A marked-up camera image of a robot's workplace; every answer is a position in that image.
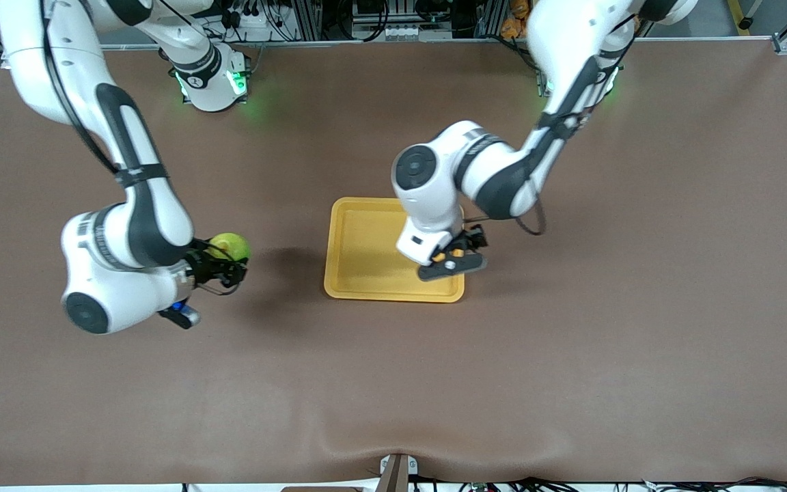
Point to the pile of orange snacks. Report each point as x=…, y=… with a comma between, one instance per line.
x=513, y=27

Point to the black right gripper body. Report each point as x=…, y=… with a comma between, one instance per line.
x=200, y=264

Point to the aluminium table edge rail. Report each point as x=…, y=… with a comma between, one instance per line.
x=366, y=44

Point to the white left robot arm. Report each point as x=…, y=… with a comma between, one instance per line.
x=434, y=198

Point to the yellow potato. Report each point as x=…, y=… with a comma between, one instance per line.
x=437, y=257

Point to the yellow plastic tray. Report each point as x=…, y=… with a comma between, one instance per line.
x=359, y=253

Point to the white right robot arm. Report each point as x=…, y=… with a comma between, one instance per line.
x=113, y=273

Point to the green apple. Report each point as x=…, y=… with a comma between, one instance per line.
x=233, y=244

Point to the white power strip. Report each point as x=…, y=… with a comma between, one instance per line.
x=264, y=24

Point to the brown table mat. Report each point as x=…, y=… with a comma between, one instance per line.
x=393, y=383

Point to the grey metal camera mount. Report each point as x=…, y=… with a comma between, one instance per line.
x=397, y=475

